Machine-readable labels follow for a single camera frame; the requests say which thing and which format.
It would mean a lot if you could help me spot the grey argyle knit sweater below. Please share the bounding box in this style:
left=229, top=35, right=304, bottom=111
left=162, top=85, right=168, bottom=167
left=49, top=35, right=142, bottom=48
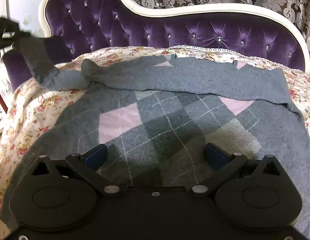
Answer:
left=0, top=36, right=310, bottom=238

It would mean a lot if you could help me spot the purple tufted white-framed headboard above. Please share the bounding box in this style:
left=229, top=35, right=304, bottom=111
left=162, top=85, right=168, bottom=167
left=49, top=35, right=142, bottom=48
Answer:
left=2, top=0, right=310, bottom=92

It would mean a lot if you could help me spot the floral bedspread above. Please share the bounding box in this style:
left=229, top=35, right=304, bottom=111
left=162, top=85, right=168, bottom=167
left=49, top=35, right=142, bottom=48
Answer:
left=0, top=46, right=310, bottom=239

